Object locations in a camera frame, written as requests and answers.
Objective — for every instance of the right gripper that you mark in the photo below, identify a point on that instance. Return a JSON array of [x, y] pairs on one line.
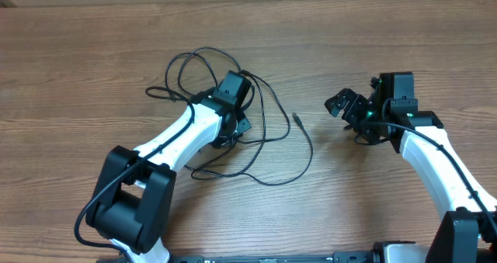
[[350, 114]]

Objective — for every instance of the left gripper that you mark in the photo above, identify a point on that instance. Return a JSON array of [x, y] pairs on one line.
[[243, 124]]

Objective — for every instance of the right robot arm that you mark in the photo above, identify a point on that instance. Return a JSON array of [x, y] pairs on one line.
[[467, 232]]

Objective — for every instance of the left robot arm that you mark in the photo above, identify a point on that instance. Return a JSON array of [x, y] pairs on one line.
[[132, 198]]

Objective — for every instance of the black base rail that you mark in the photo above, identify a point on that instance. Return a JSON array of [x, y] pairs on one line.
[[272, 259]]

